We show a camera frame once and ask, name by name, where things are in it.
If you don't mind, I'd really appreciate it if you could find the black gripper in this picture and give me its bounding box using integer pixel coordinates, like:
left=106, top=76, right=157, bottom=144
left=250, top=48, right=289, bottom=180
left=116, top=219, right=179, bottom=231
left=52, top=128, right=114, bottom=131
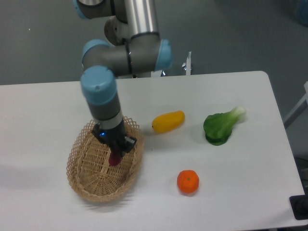
left=91, top=122, right=137, bottom=157

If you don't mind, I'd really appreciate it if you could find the purple sweet potato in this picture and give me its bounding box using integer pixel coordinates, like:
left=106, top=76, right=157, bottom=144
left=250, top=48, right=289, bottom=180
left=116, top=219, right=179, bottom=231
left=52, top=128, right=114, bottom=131
left=108, top=149, right=122, bottom=167

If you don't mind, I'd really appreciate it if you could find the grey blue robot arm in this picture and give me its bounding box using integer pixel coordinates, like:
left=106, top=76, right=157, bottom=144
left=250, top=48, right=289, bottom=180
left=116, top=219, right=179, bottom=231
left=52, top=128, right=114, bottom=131
left=73, top=0, right=172, bottom=158

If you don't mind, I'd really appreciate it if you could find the woven wicker basket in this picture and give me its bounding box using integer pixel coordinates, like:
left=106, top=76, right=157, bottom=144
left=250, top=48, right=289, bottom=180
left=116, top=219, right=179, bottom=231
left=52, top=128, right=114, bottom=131
left=66, top=116, right=144, bottom=203

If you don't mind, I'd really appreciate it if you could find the yellow mango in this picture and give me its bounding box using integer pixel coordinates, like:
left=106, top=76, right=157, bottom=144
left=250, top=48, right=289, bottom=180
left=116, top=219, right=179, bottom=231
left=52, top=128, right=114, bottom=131
left=152, top=111, right=185, bottom=134

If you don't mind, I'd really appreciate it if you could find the orange tangerine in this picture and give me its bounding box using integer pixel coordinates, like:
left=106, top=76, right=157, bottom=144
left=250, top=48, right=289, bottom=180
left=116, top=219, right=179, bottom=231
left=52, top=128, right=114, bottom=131
left=177, top=170, right=199, bottom=194

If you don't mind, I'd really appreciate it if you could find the green bok choy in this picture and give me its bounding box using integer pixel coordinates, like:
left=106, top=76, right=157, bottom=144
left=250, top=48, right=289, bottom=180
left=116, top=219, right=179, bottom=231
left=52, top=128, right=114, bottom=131
left=203, top=106, right=246, bottom=146

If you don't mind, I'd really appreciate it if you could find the white furniture leg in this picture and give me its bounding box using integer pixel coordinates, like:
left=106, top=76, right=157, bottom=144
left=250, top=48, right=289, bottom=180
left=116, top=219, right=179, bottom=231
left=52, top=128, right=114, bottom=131
left=283, top=82, right=308, bottom=129

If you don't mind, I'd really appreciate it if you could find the black device at table edge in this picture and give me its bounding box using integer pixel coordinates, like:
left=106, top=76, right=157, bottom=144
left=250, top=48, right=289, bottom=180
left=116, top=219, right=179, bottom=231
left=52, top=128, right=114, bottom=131
left=289, top=195, right=308, bottom=220

